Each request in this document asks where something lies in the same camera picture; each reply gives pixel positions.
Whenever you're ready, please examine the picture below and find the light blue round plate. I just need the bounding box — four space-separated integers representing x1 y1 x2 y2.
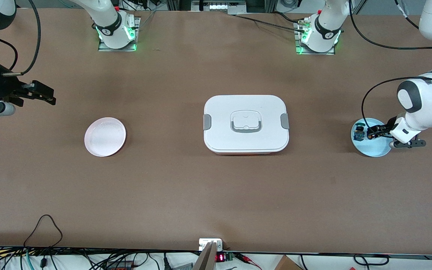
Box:
351 118 393 158

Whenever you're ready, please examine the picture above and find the blue joystick module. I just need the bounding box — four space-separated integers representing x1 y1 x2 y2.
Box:
353 122 366 142

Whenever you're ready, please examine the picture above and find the pink round plate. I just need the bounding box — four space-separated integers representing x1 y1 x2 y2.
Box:
84 117 127 157

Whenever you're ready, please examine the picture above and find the brown cardboard piece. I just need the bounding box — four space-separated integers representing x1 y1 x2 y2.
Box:
274 255 303 270

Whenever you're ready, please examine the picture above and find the red clip lead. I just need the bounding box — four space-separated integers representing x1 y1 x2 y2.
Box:
234 253 262 270

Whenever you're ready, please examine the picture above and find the silver device with lights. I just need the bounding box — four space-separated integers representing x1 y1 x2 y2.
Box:
192 0 247 14

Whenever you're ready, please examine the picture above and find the grey metal bar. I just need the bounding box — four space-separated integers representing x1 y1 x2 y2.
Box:
193 241 217 270

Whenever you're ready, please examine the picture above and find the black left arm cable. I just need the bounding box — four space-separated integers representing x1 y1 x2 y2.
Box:
349 0 432 137

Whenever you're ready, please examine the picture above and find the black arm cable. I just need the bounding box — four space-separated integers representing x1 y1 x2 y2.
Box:
349 0 432 137
0 0 41 76

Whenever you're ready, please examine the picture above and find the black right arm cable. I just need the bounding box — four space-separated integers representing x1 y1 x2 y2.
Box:
0 0 41 76

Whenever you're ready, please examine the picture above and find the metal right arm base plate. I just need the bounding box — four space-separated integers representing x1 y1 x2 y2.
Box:
98 16 141 52

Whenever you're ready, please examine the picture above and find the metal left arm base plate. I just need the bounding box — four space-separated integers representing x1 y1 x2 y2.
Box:
295 21 336 56

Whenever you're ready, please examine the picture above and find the black cable loop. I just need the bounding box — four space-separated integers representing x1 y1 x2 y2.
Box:
353 254 390 266

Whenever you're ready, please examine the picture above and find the thin grey wire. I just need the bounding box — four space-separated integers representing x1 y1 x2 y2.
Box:
137 10 157 30

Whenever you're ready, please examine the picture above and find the white lunch box grey handle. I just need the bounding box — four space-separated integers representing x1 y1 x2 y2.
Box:
203 94 290 155

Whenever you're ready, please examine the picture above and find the thin black looped cable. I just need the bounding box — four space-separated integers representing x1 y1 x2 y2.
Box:
24 214 63 248

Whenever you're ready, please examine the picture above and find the black cable to base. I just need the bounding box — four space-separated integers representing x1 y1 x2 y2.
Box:
231 12 307 31

